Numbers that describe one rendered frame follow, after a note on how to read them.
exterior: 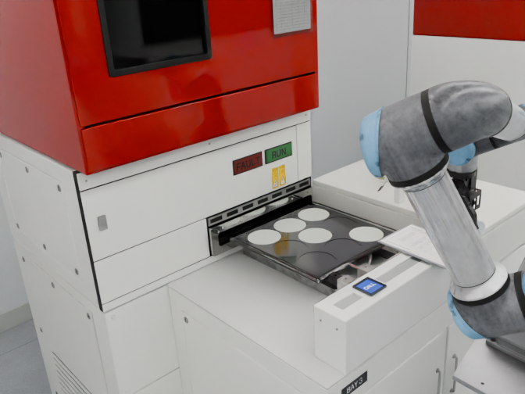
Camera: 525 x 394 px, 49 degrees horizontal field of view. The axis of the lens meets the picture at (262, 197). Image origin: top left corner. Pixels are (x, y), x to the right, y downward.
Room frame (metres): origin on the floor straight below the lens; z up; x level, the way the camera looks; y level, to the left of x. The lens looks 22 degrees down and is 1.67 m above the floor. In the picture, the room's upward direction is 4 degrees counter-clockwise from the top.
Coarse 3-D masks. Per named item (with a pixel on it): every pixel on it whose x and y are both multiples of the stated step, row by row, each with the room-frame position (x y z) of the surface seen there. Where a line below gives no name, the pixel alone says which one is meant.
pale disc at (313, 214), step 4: (312, 208) 1.74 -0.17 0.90; (316, 208) 1.73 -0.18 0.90; (300, 212) 1.71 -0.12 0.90; (304, 212) 1.71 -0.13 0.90; (308, 212) 1.71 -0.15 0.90; (312, 212) 1.71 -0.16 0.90; (316, 212) 1.70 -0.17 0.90; (320, 212) 1.70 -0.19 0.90; (324, 212) 1.70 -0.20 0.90; (300, 216) 1.68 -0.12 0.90; (304, 216) 1.68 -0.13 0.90; (308, 216) 1.68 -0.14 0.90; (312, 216) 1.67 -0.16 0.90; (316, 216) 1.67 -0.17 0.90; (320, 216) 1.67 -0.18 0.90; (324, 216) 1.67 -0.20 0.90; (328, 216) 1.67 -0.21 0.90; (312, 220) 1.64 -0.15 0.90
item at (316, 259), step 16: (304, 208) 1.74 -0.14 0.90; (320, 208) 1.73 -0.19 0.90; (272, 224) 1.63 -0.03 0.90; (320, 224) 1.61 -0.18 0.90; (336, 224) 1.60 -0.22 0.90; (352, 224) 1.59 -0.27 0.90; (368, 224) 1.58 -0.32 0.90; (240, 240) 1.53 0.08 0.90; (288, 240) 1.52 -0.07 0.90; (336, 240) 1.50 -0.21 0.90; (352, 240) 1.49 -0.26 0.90; (288, 256) 1.41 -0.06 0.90; (304, 256) 1.41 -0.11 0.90; (320, 256) 1.40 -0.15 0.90; (336, 256) 1.39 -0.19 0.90; (352, 256) 1.39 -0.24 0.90; (320, 272) 1.32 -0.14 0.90
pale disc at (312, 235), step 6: (312, 228) 1.58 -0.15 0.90; (318, 228) 1.58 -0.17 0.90; (300, 234) 1.55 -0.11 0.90; (306, 234) 1.55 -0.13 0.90; (312, 234) 1.55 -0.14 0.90; (318, 234) 1.54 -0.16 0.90; (324, 234) 1.54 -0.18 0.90; (330, 234) 1.54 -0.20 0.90; (306, 240) 1.51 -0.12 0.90; (312, 240) 1.50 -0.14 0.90; (318, 240) 1.50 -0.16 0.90; (324, 240) 1.50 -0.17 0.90
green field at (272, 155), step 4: (288, 144) 1.77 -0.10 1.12; (276, 148) 1.73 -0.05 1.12; (280, 148) 1.75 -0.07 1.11; (284, 148) 1.76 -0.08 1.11; (288, 148) 1.77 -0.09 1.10; (268, 152) 1.71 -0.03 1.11; (272, 152) 1.72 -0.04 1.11; (276, 152) 1.73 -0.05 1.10; (280, 152) 1.74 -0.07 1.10; (284, 152) 1.76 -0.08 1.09; (288, 152) 1.77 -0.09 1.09; (268, 156) 1.71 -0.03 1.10; (272, 156) 1.72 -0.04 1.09; (276, 156) 1.73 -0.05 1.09; (280, 156) 1.74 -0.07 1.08; (284, 156) 1.76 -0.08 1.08; (268, 160) 1.71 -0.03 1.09; (272, 160) 1.72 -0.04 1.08
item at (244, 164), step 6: (252, 156) 1.67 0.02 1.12; (258, 156) 1.68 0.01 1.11; (234, 162) 1.62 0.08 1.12; (240, 162) 1.64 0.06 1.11; (246, 162) 1.65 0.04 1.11; (252, 162) 1.67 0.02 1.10; (258, 162) 1.68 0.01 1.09; (234, 168) 1.62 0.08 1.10; (240, 168) 1.63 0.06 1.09; (246, 168) 1.65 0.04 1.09
